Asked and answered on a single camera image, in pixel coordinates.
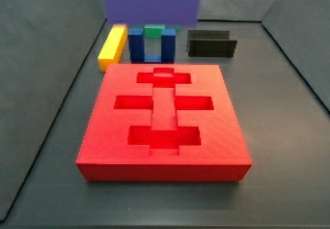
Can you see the green S-shaped block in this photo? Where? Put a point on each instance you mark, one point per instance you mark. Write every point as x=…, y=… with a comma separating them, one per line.
x=152, y=30

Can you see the purple U-shaped block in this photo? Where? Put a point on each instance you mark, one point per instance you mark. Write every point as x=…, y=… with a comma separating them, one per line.
x=139, y=12

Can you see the blue U-shaped block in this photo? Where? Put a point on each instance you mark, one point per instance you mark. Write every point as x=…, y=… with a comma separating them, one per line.
x=151, y=50

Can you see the yellow long bar block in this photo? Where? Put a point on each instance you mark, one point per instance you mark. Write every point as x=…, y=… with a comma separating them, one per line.
x=113, y=46

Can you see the black angle bracket fixture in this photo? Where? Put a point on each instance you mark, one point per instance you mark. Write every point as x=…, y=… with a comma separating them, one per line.
x=209, y=43

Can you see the red board with slots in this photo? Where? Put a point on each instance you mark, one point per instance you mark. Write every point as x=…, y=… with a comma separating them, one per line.
x=163, y=126

